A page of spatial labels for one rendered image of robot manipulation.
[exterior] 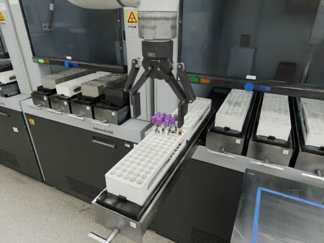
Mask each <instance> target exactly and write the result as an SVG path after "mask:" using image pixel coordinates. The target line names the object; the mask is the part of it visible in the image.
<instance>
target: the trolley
mask: <svg viewBox="0 0 324 243"><path fill-rule="evenodd" d="M230 243H324V188H321V187H317V186H313V185H309V184H306V183H302V182H298V181H294V180H291V179H287V178H283V177H279V176H275V175H271V174H267V173H264V172H260V171H256V170H252V169H248V168H246V169H245V172H244V177H243V183H242V188H241V192H240V197H239V201H238V206H237V211H236V216H235V220H234V225H233V229H232V234H231V239H230Z"/></svg>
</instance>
